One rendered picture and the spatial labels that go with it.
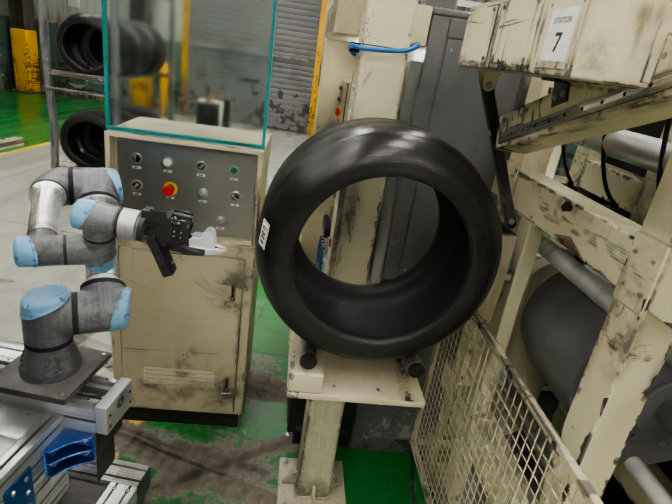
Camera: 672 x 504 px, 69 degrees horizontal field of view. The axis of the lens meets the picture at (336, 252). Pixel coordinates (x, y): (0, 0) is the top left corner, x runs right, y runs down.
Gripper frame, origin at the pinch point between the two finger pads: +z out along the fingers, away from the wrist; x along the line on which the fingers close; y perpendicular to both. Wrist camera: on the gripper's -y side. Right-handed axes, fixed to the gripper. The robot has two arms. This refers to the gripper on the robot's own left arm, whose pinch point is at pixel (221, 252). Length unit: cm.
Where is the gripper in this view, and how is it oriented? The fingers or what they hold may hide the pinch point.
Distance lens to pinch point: 126.0
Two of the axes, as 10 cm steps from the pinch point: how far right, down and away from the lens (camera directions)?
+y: 2.6, -9.0, -3.5
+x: -0.6, -3.8, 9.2
